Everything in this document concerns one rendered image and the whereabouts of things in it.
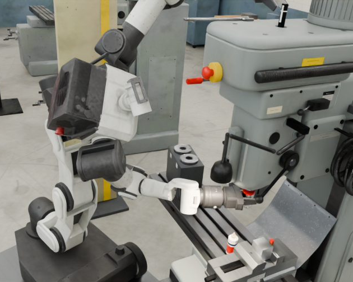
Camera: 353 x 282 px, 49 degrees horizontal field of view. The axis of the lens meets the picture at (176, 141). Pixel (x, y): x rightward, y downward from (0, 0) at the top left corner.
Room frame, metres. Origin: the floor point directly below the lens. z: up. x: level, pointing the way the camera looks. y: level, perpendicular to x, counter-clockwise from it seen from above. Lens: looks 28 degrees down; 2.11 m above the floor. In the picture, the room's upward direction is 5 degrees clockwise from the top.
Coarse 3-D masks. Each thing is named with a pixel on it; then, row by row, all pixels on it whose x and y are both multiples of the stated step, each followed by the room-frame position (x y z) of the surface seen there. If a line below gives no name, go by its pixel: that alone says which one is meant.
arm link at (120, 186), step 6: (126, 168) 1.22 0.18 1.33; (132, 168) 1.31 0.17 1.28; (138, 168) 1.32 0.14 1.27; (126, 174) 1.21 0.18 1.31; (120, 180) 1.18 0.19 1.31; (126, 180) 1.22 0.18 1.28; (132, 180) 1.28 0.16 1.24; (114, 186) 1.24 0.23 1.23; (120, 186) 1.22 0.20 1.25; (126, 186) 1.25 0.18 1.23; (120, 192) 1.26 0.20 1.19; (126, 192) 1.25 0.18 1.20; (132, 198) 1.25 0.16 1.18
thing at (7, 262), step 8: (112, 240) 1.84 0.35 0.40; (8, 248) 1.70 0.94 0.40; (16, 248) 1.70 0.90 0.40; (0, 256) 1.63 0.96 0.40; (8, 256) 1.64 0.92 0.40; (16, 256) 1.64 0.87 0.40; (0, 264) 1.57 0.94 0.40; (8, 264) 1.58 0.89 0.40; (16, 264) 1.58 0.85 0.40; (0, 272) 1.51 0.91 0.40; (8, 272) 1.52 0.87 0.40; (16, 272) 1.52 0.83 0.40; (0, 280) 1.46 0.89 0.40; (8, 280) 1.46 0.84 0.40; (16, 280) 1.47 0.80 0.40; (136, 280) 1.54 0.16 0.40; (144, 280) 1.54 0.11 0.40; (152, 280) 1.55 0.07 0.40
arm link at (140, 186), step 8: (136, 168) 1.32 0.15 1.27; (136, 176) 1.30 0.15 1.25; (144, 176) 1.33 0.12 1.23; (136, 184) 1.28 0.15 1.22; (144, 184) 1.28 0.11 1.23; (152, 184) 1.27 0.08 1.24; (160, 184) 1.27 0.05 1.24; (136, 192) 1.27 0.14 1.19; (144, 192) 1.27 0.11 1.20; (152, 192) 1.25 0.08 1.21; (160, 192) 1.24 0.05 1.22
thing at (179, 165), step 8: (184, 144) 1.76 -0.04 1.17; (168, 152) 1.74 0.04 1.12; (176, 152) 1.68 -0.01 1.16; (184, 152) 1.68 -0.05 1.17; (192, 152) 1.71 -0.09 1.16; (168, 160) 1.73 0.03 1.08; (176, 160) 1.62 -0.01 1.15; (184, 160) 1.60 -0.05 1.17; (192, 160) 1.61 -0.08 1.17; (200, 160) 1.64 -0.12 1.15; (168, 168) 1.72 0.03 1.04; (176, 168) 1.60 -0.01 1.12; (184, 168) 1.55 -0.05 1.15; (192, 168) 1.57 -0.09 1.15; (200, 168) 1.58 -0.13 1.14; (168, 176) 1.71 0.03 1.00; (176, 176) 1.59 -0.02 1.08; (184, 176) 1.55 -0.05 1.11; (192, 176) 1.57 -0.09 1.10; (200, 176) 1.58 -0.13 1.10; (200, 184) 1.58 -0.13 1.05; (176, 192) 1.57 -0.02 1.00
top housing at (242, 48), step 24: (216, 24) 1.20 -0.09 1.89; (240, 24) 1.22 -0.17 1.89; (264, 24) 1.26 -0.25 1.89; (288, 24) 1.29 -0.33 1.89; (312, 24) 1.33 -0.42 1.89; (216, 48) 1.15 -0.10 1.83; (240, 48) 1.06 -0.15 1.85; (264, 48) 1.05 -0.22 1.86; (288, 48) 1.10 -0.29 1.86; (312, 48) 1.14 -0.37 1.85; (336, 48) 1.19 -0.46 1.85; (240, 72) 1.05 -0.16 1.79
